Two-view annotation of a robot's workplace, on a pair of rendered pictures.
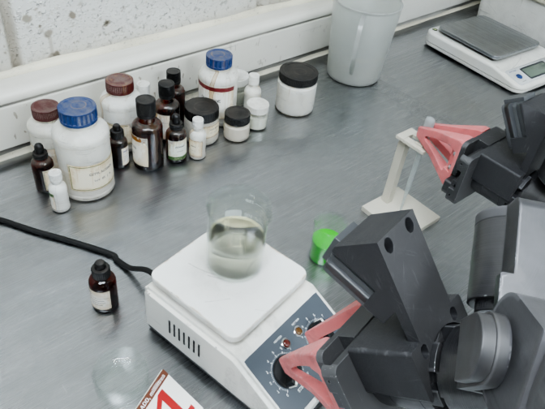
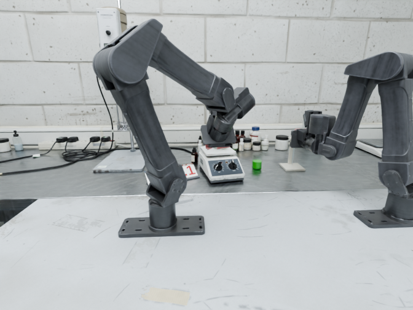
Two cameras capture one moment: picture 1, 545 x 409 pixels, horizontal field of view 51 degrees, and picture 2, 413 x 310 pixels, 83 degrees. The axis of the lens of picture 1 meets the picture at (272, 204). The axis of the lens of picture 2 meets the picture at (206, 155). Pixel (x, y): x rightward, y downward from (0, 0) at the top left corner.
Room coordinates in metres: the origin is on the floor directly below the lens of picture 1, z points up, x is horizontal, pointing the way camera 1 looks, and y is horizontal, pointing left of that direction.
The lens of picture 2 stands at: (-0.30, -0.54, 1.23)
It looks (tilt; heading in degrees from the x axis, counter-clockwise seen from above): 17 degrees down; 42
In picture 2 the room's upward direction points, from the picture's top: straight up
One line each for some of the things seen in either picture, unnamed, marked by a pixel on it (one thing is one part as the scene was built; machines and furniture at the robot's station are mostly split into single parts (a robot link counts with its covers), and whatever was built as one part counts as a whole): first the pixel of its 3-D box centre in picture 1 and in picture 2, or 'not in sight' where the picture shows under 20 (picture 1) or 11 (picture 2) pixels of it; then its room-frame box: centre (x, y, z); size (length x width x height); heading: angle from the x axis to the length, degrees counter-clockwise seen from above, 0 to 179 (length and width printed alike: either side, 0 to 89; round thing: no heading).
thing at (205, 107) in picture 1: (201, 121); (246, 143); (0.75, 0.13, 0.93); 0.05 x 0.05 x 0.06
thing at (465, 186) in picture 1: (499, 177); (307, 140); (0.54, -0.26, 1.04); 0.10 x 0.07 x 0.07; 135
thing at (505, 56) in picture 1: (496, 50); (384, 147); (1.18, -0.43, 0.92); 0.26 x 0.19 x 0.05; 41
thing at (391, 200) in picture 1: (411, 180); (293, 153); (0.62, -0.18, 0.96); 0.08 x 0.08 x 0.13; 45
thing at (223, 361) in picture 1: (246, 315); (219, 162); (0.38, 0.01, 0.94); 0.22 x 0.13 x 0.08; 56
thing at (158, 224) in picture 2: not in sight; (162, 213); (-0.01, -0.13, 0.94); 0.20 x 0.07 x 0.08; 136
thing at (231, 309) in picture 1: (230, 275); (217, 150); (0.39, 0.03, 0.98); 0.12 x 0.12 x 0.01; 56
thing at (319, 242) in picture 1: (327, 239); (257, 161); (0.52, -0.07, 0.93); 0.04 x 0.04 x 0.06
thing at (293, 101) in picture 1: (296, 89); (281, 142); (0.88, -0.01, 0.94); 0.07 x 0.07 x 0.07
